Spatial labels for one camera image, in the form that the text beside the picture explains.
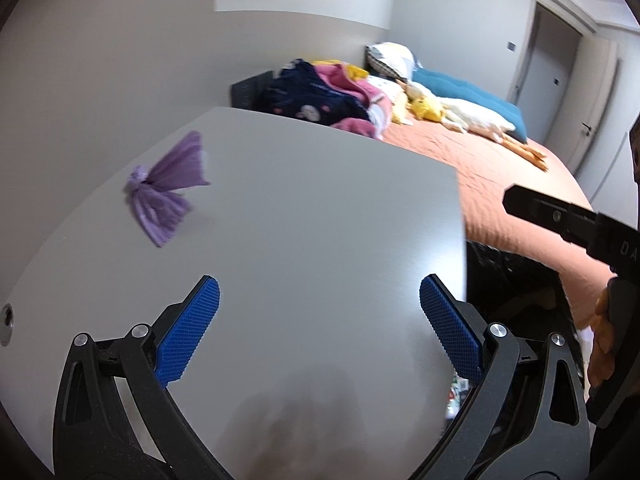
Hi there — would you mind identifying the checked patchwork pillow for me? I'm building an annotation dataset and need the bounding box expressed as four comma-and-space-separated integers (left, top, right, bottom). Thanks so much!
366, 42, 425, 81

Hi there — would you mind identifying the navy printed blanket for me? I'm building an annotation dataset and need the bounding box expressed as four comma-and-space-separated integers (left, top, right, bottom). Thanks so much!
262, 59, 376, 128

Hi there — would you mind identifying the person's right hand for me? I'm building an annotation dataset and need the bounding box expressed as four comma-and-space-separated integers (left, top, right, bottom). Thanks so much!
587, 285, 621, 396

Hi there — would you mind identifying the round desk cable grommet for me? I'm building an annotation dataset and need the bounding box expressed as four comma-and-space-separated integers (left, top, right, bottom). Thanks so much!
0, 304, 15, 346

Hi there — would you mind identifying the white goose plush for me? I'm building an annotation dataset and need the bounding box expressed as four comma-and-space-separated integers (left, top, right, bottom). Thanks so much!
402, 80, 549, 171

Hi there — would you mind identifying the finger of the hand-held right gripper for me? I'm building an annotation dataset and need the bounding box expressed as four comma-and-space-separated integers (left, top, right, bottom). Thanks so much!
504, 184, 598, 251

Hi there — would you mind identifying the purple plastic bag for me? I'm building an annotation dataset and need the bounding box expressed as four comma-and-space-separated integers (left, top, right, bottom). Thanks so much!
125, 131, 211, 248

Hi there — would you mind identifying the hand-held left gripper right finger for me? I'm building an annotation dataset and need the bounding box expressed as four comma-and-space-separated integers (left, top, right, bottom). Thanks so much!
412, 274, 593, 480

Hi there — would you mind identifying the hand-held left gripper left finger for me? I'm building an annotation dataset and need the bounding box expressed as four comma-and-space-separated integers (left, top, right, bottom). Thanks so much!
52, 275, 236, 480

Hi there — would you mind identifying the yellow duck plush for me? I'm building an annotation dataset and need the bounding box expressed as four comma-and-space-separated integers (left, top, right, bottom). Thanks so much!
409, 96, 445, 123

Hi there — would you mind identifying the black trash bag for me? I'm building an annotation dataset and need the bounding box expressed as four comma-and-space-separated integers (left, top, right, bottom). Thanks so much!
442, 239, 596, 441

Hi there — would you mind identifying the pink fleece blanket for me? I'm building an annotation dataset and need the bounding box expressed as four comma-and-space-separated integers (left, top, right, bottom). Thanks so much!
312, 60, 396, 141

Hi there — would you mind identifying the bed with orange sheet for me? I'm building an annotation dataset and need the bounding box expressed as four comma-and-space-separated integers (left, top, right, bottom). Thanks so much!
382, 120, 613, 331

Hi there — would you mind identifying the white dotted pillow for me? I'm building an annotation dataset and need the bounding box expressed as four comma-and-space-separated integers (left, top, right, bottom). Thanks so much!
367, 76, 406, 96

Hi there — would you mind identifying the grey door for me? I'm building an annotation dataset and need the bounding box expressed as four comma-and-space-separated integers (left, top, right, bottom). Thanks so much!
545, 35, 623, 201
505, 0, 587, 111

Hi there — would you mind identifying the pale yellow cushion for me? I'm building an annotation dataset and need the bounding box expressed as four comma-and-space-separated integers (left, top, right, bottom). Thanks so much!
390, 91, 416, 126

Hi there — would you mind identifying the teal cushion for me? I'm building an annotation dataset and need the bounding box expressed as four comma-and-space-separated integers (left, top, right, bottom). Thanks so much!
411, 67, 528, 143

